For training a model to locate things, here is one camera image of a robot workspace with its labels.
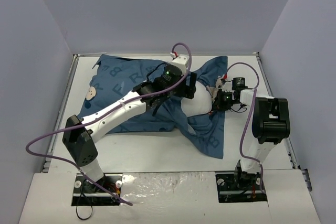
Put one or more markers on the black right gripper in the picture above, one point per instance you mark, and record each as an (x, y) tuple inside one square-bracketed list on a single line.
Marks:
[(219, 100)]

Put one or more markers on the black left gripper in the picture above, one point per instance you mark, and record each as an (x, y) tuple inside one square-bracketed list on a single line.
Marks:
[(191, 85)]

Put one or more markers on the white pillow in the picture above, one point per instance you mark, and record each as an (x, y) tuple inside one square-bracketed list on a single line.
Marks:
[(200, 104)]

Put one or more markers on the blue letter print pillowcase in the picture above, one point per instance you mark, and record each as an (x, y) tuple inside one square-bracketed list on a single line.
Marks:
[(117, 76)]

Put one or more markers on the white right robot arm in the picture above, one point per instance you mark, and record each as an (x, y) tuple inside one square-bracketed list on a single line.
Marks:
[(253, 154)]

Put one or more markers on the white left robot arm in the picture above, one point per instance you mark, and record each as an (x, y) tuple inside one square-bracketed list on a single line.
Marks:
[(82, 134)]

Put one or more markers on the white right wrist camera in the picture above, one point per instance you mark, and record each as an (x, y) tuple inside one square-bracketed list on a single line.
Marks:
[(225, 83)]

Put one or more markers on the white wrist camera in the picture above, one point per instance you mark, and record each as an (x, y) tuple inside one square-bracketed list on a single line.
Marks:
[(225, 83), (180, 61)]

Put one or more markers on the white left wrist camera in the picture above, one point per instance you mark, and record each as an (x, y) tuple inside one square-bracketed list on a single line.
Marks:
[(180, 61)]

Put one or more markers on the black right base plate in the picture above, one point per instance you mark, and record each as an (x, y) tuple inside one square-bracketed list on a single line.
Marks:
[(230, 190)]

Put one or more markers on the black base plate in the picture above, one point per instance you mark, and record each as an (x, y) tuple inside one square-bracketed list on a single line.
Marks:
[(230, 190), (86, 194)]

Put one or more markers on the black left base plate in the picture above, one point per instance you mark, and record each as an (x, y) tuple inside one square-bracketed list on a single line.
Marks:
[(86, 194)]

